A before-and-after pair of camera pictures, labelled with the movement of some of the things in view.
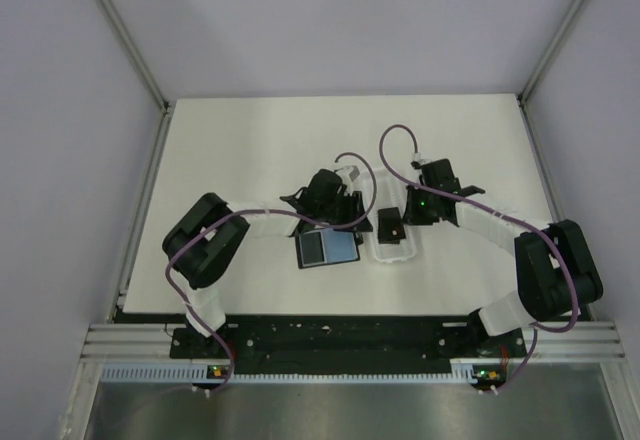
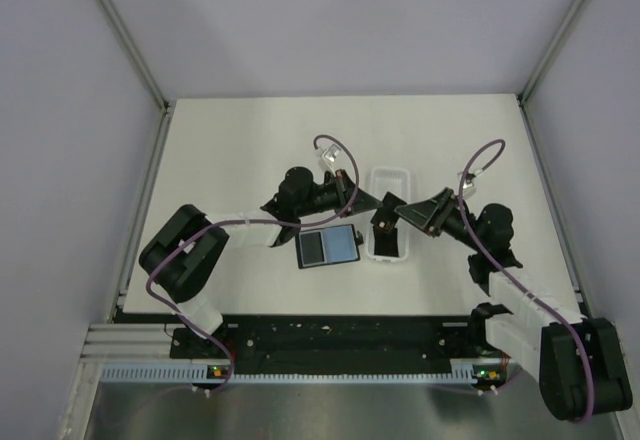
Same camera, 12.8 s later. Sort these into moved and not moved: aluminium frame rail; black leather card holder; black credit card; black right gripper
Moved: black right gripper
Not moved: black leather card holder; black credit card; aluminium frame rail
